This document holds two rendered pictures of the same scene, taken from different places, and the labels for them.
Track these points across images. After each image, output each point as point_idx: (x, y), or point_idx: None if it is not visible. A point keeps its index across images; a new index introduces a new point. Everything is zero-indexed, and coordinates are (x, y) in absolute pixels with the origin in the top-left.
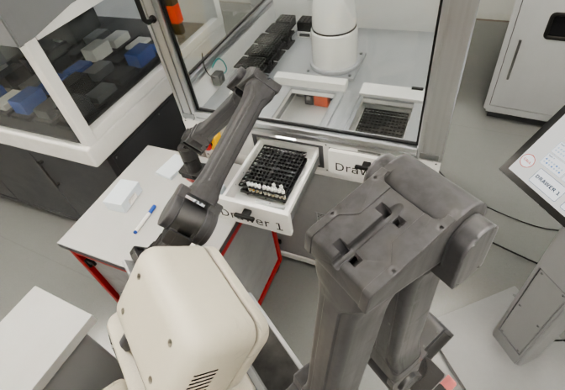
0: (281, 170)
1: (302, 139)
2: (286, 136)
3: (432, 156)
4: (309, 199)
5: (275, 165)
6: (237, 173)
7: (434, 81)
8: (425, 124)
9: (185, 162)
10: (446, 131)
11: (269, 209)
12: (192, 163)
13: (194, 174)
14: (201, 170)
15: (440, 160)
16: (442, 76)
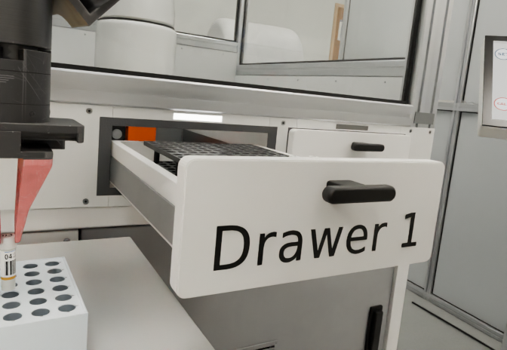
0: (254, 155)
1: (237, 117)
2: (201, 112)
3: (428, 117)
4: (215, 315)
5: (228, 151)
6: (155, 166)
7: None
8: (424, 56)
9: (0, 54)
10: (442, 66)
11: (397, 160)
12: (43, 62)
13: (38, 124)
14: (53, 121)
15: (434, 122)
16: None
